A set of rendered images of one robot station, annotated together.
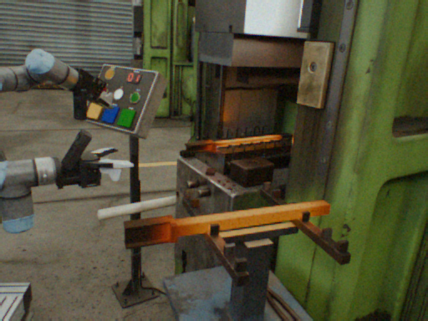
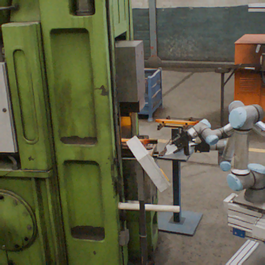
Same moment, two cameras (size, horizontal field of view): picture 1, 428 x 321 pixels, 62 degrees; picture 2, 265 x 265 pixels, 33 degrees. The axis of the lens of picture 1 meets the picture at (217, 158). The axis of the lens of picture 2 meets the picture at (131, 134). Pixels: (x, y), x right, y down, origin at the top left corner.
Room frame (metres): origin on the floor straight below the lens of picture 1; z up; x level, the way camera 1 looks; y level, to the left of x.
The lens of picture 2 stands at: (3.54, 2.33, 2.23)
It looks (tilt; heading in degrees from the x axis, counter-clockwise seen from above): 20 degrees down; 226
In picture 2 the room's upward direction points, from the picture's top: 3 degrees counter-clockwise
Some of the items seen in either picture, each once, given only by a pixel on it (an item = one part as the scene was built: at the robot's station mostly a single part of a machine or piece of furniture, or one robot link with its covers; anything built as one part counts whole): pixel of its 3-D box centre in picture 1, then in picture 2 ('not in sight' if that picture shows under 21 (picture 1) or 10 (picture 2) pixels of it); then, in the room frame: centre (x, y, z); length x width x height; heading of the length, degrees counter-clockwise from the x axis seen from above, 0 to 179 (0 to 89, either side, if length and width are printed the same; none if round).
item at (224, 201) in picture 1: (259, 216); (120, 174); (1.28, -0.18, 0.69); 0.56 x 0.38 x 0.45; 123
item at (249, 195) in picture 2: not in sight; (255, 191); (1.16, 0.99, 0.87); 0.15 x 0.15 x 0.10
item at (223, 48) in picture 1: (266, 50); (115, 102); (1.32, -0.14, 1.32); 0.42 x 0.20 x 0.10; 123
